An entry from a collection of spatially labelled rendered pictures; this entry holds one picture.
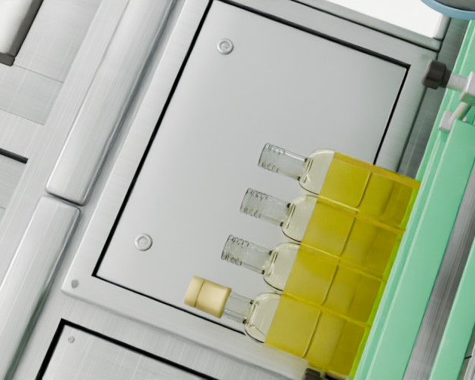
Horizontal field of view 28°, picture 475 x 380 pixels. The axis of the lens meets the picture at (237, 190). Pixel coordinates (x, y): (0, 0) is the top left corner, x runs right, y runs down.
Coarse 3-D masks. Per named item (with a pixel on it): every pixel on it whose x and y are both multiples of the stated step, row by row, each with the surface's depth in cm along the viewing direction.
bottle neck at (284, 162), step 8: (264, 152) 106; (272, 152) 106; (280, 152) 106; (288, 152) 107; (264, 160) 107; (272, 160) 106; (280, 160) 106; (288, 160) 106; (296, 160) 106; (264, 168) 107; (272, 168) 107; (280, 168) 106; (288, 168) 106; (296, 168) 106; (288, 176) 107; (296, 176) 107
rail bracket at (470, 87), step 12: (432, 60) 94; (432, 72) 93; (444, 72) 93; (432, 84) 94; (444, 84) 94; (456, 84) 94; (468, 84) 93; (468, 96) 93; (468, 108) 97; (444, 120) 104
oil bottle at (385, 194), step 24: (312, 168) 105; (336, 168) 105; (360, 168) 105; (384, 168) 105; (312, 192) 105; (336, 192) 104; (360, 192) 104; (384, 192) 104; (408, 192) 104; (384, 216) 104; (408, 216) 103
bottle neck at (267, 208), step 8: (248, 192) 105; (256, 192) 106; (248, 200) 105; (256, 200) 105; (264, 200) 105; (272, 200) 105; (280, 200) 106; (240, 208) 105; (248, 208) 105; (256, 208) 105; (264, 208) 105; (272, 208) 105; (280, 208) 105; (256, 216) 105; (264, 216) 105; (272, 216) 105; (280, 216) 105
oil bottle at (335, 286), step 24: (288, 264) 101; (312, 264) 101; (336, 264) 101; (288, 288) 101; (312, 288) 101; (336, 288) 101; (360, 288) 101; (384, 288) 101; (336, 312) 101; (360, 312) 100
